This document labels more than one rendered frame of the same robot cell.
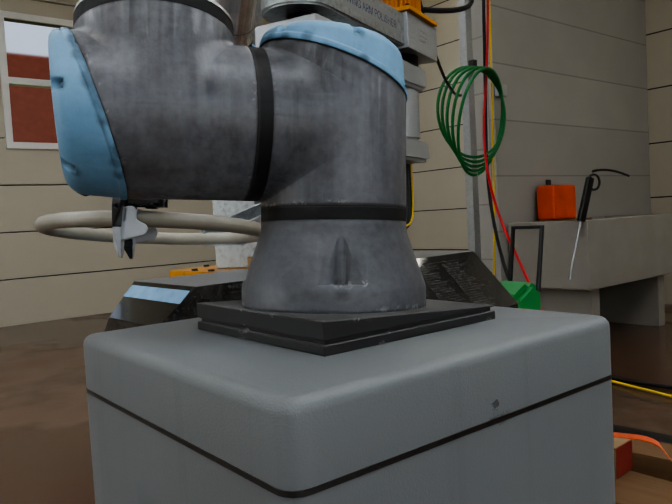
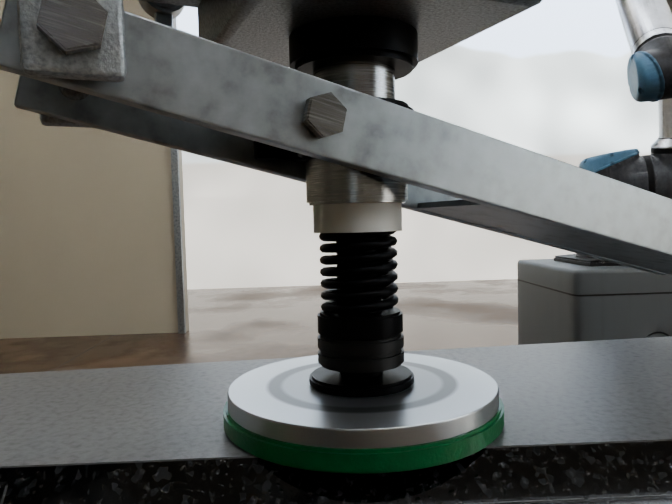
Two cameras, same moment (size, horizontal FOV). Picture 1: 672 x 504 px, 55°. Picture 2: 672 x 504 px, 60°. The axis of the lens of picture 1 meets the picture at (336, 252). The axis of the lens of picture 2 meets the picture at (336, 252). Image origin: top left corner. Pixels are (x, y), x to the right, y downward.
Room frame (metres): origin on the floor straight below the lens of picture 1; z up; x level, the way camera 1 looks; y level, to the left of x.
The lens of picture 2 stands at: (2.37, 0.32, 0.98)
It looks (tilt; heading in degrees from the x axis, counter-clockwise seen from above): 3 degrees down; 216
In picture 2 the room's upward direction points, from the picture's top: 2 degrees counter-clockwise
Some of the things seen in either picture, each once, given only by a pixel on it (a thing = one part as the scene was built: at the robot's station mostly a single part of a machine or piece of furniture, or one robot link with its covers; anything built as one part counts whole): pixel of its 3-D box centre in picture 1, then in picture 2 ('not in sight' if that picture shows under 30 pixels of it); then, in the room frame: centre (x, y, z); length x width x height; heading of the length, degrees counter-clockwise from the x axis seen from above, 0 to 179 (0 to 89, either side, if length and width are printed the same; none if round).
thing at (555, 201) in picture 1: (560, 201); not in sight; (4.91, -1.72, 1.00); 0.50 x 0.22 x 0.33; 129
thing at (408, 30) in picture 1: (354, 28); not in sight; (2.29, -0.11, 1.62); 0.96 x 0.25 x 0.17; 150
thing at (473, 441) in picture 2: not in sight; (361, 393); (1.99, 0.07, 0.84); 0.22 x 0.22 x 0.04
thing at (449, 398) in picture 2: not in sight; (361, 389); (1.99, 0.07, 0.84); 0.21 x 0.21 x 0.01
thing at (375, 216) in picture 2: not in sight; (357, 209); (1.99, 0.07, 0.99); 0.07 x 0.07 x 0.04
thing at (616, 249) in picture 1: (597, 275); not in sight; (4.82, -1.94, 0.43); 1.30 x 0.62 x 0.86; 129
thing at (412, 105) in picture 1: (395, 117); not in sight; (2.56, -0.26, 1.34); 0.19 x 0.19 x 0.20
